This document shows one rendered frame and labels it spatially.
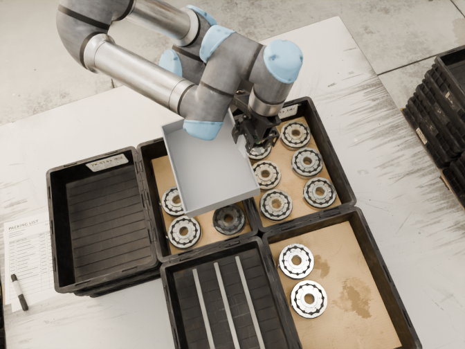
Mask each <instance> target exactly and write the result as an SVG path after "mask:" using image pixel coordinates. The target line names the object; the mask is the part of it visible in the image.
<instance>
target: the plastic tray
mask: <svg viewBox="0 0 465 349"><path fill-rule="evenodd" d="M184 120H185V119H184V118H180V119H178V120H174V121H172V122H169V123H166V124H163V125H160V127H161V131H162V134H163V139H164V141H165V146H166V149H167V153H168V156H169V159H170V163H171V167H172V171H173V173H174V178H175V181H176V185H177V188H178V191H179V195H180V198H181V203H182V206H183V210H184V213H185V214H186V216H187V217H188V218H189V219H190V218H192V217H196V216H198V215H201V214H204V213H207V212H210V211H213V210H216V209H218V208H222V207H224V206H227V205H230V204H234V203H236V202H240V201H242V200H245V199H248V198H250V197H254V196H256V195H260V187H259V184H258V182H257V179H256V176H255V173H254V171H253V168H252V165H251V164H250V161H249V158H248V155H247V157H246V158H244V157H243V155H242V153H241V152H239V151H238V150H237V148H236V146H235V143H234V141H233V137H232V134H231V132H232V130H233V127H234V126H235V121H234V118H233V115H232V113H231V111H230V108H229V109H228V112H227V114H226V117H225V118H224V123H223V125H222V126H221V129H220V130H219V133H218V134H217V136H216V138H215V139H213V140H211V141H205V140H202V139H199V138H196V137H194V136H192V135H190V134H188V133H187V132H186V131H185V130H184V129H183V124H184Z"/></svg>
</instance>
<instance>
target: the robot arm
mask: <svg viewBox="0 0 465 349"><path fill-rule="evenodd" d="M123 19H125V20H127V21H130V22H132V23H135V24H138V25H140V26H143V27H145V28H148V29H150V30H153V31H156V32H157V33H160V34H163V35H166V36H168V37H170V39H171V41H172V42H173V46H172V49H167V50H166V51H164V53H163V54H162V56H161V58H160V62H159V65H157V64H155V63H153V62H151V61H149V60H147V59H145V58H143V57H141V56H139V55H137V54H135V53H133V52H131V51H129V50H127V49H125V48H123V47H121V46H119V45H117V44H116V43H115V41H114V39H113V38H112V37H111V36H110V35H108V30H109V27H110V25H111V21H114V22H119V21H122V20H123ZM56 26H57V31H58V34H59V36H60V39H61V41H62V43H63V45H64V47H65V49H66V50H67V51H68V53H69V54H70V55H71V57H72V58H73V59H74V60H75V61H76V62H77V63H78V64H79V65H80V66H82V67H83V68H85V69H86V70H88V71H90V72H92V73H95V74H101V73H103V74H105V75H106V76H108V77H110V78H112V79H113V80H115V81H117V82H119V83H120V84H123V85H125V86H126V87H128V88H130V89H132V90H133V91H135V92H137V93H139V94H140V95H142V96H144V97H146V98H148V99H150V100H152V101H154V102H155V103H157V104H159V105H160V106H162V107H164V108H166V109H168V110H170V111H172V112H174V113H175V114H177V115H179V116H181V117H183V118H184V119H185V120H184V124H183V129H184V130H185V131H186V132H187V133H188V134H190V135H192V136H194V137H196V138H199V139H202V140H205V141H211V140H213V139H215V138H216V136H217V134H218V133H219V130H220V129H221V126H222V125H223V123H224V118H225V117H226V114H227V112H228V109H229V106H230V104H231V103H232V104H233V105H234V106H236V107H237V108H238V109H240V110H241V111H242V112H244V113H245V114H244V115H242V116H241V117H240V118H239V119H238V121H237V124H235V126H234V127H233V129H232V132H231V134H232V138H233V141H234V143H235V146H236V148H237V150H238V151H239V152H241V153H242V155H243V157H244V158H246V157H247V153H246V151H247V152H248V153H249V154H250V151H251V150H252V149H253V148H254V149H255V151H256V152H257V153H258V154H261V153H262V149H261V147H262V148H263V149H266V148H270V146H271V145H272V146H273V147H274V146H275V144H276V143H277V140H278V139H279V137H280V134H279V132H278V130H277V128H276V126H278V125H280V123H281V120H280V118H279V116H278V114H279V112H280V111H281V109H282V107H283V105H284V103H285V101H286V99H287V97H288V95H289V92H290V90H291V88H292V86H293V84H294V82H295V81H296V80H297V78H298V76H299V72H300V69H301V67H302V64H303V54H302V51H301V49H300V48H299V47H298V46H297V45H296V44H295V43H293V42H291V41H289V40H287V39H286V40H281V39H275V40H273V41H272V42H270V43H269V44H268V46H267V45H263V44H260V43H259V42H256V41H254V40H252V39H250V38H248V37H245V36H243V35H241V34H239V33H237V31H235V30H230V29H227V28H224V27H223V26H220V25H217V21H216V19H215V18H214V17H212V16H211V15H209V14H208V13H206V12H205V11H203V10H202V9H200V8H198V7H196V6H192V5H187V6H186V8H180V9H178V8H176V7H174V6H172V5H170V4H168V3H166V2H164V1H163V0H60V3H59V6H58V9H57V13H56ZM241 79H244V80H247V81H250V82H252V83H254V85H253V88H252V91H251V93H249V92H247V90H245V89H237V88H238V86H239V83H240V81H241ZM274 134H275V136H274ZM275 137H277V138H276V140H275V142H273V140H274V138H275Z"/></svg>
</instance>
